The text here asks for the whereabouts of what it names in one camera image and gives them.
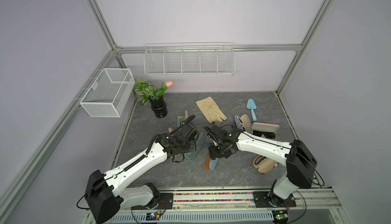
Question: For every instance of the blue brown glasses case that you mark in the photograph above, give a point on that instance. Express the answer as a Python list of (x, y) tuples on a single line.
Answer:
[(209, 163)]

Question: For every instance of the teal small trowel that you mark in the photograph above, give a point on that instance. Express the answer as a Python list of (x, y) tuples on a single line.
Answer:
[(252, 107)]

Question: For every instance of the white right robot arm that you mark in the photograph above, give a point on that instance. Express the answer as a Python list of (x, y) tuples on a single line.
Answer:
[(295, 156)]

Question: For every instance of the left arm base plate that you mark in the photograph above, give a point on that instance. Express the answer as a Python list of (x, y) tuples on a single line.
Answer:
[(161, 202)]

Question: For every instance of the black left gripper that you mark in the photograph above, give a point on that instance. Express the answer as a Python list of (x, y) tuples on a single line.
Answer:
[(192, 145)]

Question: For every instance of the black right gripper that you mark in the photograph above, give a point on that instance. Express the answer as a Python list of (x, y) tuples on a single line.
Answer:
[(213, 154)]

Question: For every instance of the beige case black glasses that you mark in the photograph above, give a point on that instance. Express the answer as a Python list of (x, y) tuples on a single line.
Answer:
[(264, 165)]

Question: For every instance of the beige fabric glove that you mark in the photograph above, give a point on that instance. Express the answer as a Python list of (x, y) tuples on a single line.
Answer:
[(211, 110)]

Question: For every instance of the teal grey open case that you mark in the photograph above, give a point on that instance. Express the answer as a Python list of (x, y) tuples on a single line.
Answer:
[(201, 139)]

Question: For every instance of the case with white sunglasses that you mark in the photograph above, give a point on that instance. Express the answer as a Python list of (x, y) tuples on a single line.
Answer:
[(243, 123)]

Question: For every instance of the green glasses case open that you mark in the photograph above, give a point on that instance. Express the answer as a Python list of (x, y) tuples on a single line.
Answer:
[(182, 119)]

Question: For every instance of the aluminium mounting rail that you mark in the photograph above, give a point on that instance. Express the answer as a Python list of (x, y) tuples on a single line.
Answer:
[(243, 198)]

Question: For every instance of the green artificial plant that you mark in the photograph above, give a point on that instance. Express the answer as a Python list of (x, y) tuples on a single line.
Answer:
[(145, 91)]

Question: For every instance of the black glossy vase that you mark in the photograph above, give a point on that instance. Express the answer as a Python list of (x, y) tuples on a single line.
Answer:
[(159, 107)]

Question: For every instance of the white vented cable duct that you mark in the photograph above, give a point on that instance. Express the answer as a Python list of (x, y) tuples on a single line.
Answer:
[(171, 217)]

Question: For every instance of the white wire basket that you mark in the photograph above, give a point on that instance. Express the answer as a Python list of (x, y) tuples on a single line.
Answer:
[(107, 96)]

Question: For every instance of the long white wire shelf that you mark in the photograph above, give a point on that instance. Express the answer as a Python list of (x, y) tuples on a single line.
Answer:
[(190, 59)]

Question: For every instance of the pink tulip flower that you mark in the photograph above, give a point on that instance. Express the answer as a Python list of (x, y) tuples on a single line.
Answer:
[(169, 83)]

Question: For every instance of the aluminium frame post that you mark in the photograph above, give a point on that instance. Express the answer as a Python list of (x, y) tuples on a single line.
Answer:
[(104, 29)]

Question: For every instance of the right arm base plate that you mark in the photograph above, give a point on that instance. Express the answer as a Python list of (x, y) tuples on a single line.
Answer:
[(263, 199)]

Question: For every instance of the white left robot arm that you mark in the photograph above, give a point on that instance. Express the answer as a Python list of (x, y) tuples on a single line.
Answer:
[(105, 193)]

